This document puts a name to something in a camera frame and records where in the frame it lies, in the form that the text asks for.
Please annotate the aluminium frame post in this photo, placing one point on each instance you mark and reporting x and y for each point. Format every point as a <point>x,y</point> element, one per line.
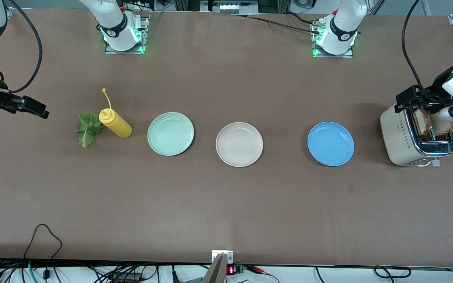
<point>285,4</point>
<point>181,4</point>

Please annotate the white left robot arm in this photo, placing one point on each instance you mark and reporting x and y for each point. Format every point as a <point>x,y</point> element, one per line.
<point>344,19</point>

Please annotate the green lettuce leaf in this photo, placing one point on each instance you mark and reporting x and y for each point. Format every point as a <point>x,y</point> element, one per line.
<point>89,127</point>

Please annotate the brown toast bread slice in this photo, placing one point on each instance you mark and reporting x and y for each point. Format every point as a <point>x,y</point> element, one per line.
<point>444,129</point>
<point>422,122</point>

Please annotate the blue plate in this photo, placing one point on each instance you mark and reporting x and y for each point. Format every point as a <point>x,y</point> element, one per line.
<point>330,144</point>

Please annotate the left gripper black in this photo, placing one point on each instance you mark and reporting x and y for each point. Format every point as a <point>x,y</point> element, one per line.
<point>437,87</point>

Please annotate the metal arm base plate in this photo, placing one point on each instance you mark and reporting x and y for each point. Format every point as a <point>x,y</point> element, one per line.
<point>334,56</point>
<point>124,52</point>

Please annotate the beige plate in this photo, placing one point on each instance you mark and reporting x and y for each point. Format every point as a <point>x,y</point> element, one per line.
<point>239,144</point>

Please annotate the beige chrome toaster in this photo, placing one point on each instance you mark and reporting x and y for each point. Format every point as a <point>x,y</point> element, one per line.
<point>397,135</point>

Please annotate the red display module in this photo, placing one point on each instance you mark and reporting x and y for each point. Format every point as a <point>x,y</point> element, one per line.
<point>231,270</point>

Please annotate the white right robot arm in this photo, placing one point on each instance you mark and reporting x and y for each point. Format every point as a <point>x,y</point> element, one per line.
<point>110,17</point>

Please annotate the yellow squeeze bottle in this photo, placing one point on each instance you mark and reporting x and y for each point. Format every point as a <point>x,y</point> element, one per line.
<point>118,125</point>

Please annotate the green plate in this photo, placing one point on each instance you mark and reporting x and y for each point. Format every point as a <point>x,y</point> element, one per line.
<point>170,134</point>

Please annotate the red black clip lead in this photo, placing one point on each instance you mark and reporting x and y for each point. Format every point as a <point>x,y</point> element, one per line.
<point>258,269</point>

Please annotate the orange black power strip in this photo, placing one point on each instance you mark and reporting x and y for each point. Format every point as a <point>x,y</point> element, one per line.
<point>126,280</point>

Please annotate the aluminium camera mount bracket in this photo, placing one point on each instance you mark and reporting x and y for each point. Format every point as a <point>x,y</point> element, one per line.
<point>216,271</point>

